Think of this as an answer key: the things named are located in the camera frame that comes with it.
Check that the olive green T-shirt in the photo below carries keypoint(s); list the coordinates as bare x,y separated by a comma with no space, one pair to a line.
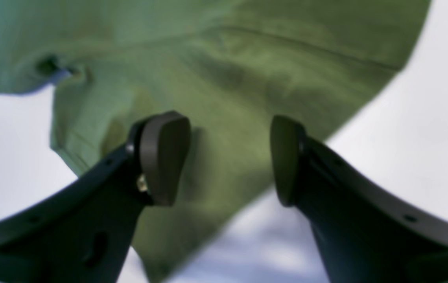
228,65

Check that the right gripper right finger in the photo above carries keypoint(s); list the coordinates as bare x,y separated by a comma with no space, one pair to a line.
364,234

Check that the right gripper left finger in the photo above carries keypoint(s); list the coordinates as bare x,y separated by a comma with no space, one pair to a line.
82,234

